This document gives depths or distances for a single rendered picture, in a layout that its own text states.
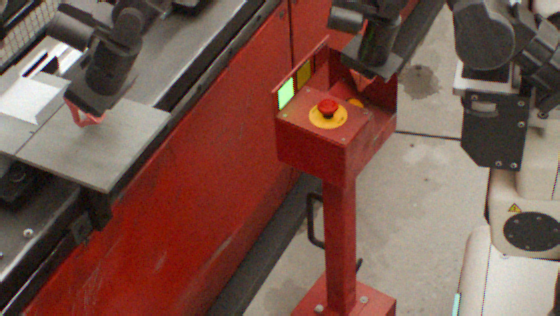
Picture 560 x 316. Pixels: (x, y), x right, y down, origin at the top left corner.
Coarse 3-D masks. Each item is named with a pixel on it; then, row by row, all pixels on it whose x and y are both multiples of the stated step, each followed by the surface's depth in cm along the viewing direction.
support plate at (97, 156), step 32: (0, 128) 150; (32, 128) 150; (64, 128) 150; (96, 128) 149; (128, 128) 149; (160, 128) 149; (32, 160) 145; (64, 160) 144; (96, 160) 144; (128, 160) 144
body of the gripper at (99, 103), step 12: (84, 72) 139; (96, 72) 135; (132, 72) 142; (72, 84) 137; (84, 84) 138; (96, 84) 136; (108, 84) 136; (120, 84) 137; (72, 96) 137; (84, 96) 137; (96, 96) 138; (108, 96) 138; (96, 108) 137
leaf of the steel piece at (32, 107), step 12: (12, 84) 158; (24, 84) 157; (36, 84) 157; (0, 96) 156; (12, 96) 155; (24, 96) 155; (36, 96) 155; (48, 96) 155; (60, 96) 153; (0, 108) 154; (12, 108) 153; (24, 108) 153; (36, 108) 153; (48, 108) 151; (24, 120) 151; (36, 120) 149
